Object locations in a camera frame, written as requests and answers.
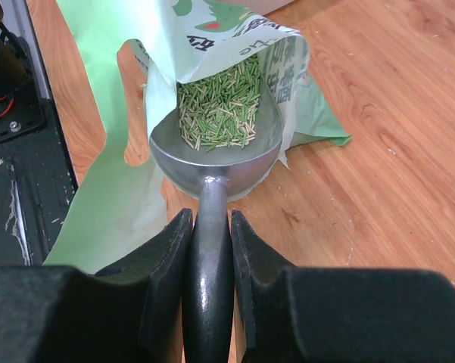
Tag green cat litter pellets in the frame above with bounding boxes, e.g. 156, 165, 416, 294
177, 55, 261, 151

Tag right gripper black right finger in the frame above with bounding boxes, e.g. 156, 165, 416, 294
231, 210, 455, 362

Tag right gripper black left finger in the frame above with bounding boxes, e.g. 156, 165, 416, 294
0, 209, 192, 362

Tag grey metal scoop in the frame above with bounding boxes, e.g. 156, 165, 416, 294
149, 81, 283, 362

